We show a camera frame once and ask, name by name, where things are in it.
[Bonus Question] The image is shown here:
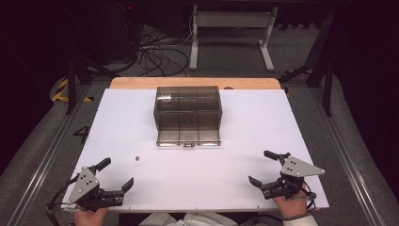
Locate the tangle of black floor cables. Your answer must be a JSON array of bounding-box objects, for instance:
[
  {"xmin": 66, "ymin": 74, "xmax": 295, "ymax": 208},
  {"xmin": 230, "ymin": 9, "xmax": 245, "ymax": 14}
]
[{"xmin": 136, "ymin": 26, "xmax": 190, "ymax": 78}]

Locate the right hand-held gripper cable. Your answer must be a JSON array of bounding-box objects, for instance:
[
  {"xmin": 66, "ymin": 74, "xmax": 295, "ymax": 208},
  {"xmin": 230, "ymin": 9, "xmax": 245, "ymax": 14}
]
[{"xmin": 291, "ymin": 180, "xmax": 318, "ymax": 212}]

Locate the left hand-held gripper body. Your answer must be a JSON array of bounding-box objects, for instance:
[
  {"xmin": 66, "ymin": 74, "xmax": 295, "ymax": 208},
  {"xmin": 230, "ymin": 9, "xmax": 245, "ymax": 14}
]
[{"xmin": 66, "ymin": 165, "xmax": 125, "ymax": 212}]

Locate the black bead bracelet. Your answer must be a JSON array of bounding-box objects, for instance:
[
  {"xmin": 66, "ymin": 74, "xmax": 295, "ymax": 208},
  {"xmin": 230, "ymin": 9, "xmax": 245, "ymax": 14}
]
[{"xmin": 281, "ymin": 213, "xmax": 310, "ymax": 222}]

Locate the yellow black hazard tape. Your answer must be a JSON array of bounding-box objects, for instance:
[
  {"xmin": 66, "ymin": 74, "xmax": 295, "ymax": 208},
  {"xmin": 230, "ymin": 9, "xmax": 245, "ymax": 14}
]
[{"xmin": 51, "ymin": 77, "xmax": 95, "ymax": 104}]

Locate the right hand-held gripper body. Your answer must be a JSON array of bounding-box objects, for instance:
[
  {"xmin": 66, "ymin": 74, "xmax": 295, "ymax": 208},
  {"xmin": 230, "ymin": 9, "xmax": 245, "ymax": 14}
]
[{"xmin": 261, "ymin": 153, "xmax": 327, "ymax": 202}]

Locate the aluminium floor rail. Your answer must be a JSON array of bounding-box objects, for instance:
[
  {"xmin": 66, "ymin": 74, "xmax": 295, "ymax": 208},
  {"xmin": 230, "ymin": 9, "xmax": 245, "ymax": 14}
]
[
  {"xmin": 309, "ymin": 85, "xmax": 388, "ymax": 226},
  {"xmin": 5, "ymin": 84, "xmax": 92, "ymax": 226}
]

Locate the white metal stand frame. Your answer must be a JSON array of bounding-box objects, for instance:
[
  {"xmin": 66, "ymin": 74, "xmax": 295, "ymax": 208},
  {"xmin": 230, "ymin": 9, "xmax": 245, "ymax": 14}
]
[{"xmin": 188, "ymin": 4, "xmax": 279, "ymax": 73}]

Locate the smoky transparent plastic box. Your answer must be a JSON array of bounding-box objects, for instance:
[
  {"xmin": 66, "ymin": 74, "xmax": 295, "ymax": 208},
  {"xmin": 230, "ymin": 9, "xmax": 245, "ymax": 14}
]
[{"xmin": 152, "ymin": 86, "xmax": 223, "ymax": 148}]

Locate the person's light clothing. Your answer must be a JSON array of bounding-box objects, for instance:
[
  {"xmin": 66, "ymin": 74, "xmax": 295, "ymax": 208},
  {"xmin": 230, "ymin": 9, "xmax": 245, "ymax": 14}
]
[{"xmin": 138, "ymin": 212, "xmax": 240, "ymax": 226}]

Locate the person's left hand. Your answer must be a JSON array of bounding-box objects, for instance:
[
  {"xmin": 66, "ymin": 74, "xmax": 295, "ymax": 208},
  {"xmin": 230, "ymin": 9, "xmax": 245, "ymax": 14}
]
[{"xmin": 74, "ymin": 203, "xmax": 109, "ymax": 226}]

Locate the white table sheet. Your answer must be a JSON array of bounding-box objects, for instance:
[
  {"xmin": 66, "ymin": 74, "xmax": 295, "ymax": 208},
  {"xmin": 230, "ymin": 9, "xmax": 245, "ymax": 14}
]
[{"xmin": 61, "ymin": 88, "xmax": 330, "ymax": 214}]

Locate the person's white sleeve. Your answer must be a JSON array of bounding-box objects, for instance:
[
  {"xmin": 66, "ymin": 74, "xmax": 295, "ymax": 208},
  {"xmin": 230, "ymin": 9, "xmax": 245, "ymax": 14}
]
[{"xmin": 281, "ymin": 215, "xmax": 320, "ymax": 226}]

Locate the left hand-held gripper cable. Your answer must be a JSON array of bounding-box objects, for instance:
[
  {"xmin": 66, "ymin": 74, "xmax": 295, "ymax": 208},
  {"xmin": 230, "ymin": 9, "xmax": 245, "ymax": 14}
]
[{"xmin": 46, "ymin": 174, "xmax": 80, "ymax": 212}]

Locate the person's right hand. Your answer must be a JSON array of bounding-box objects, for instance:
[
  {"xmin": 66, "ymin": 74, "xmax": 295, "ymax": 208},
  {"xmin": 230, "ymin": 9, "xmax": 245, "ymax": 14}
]
[{"xmin": 272, "ymin": 183, "xmax": 311, "ymax": 219}]

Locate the black metal stand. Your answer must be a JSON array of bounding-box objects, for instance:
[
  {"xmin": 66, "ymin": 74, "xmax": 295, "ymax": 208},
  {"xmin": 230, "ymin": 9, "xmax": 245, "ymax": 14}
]
[
  {"xmin": 64, "ymin": 55, "xmax": 121, "ymax": 116},
  {"xmin": 278, "ymin": 8, "xmax": 336, "ymax": 118}
]

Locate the hand-held gripper cable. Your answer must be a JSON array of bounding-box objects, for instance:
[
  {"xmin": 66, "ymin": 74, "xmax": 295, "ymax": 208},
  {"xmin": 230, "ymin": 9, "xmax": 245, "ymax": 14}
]
[
  {"xmin": 46, "ymin": 174, "xmax": 80, "ymax": 212},
  {"xmin": 291, "ymin": 180, "xmax": 318, "ymax": 212}
]

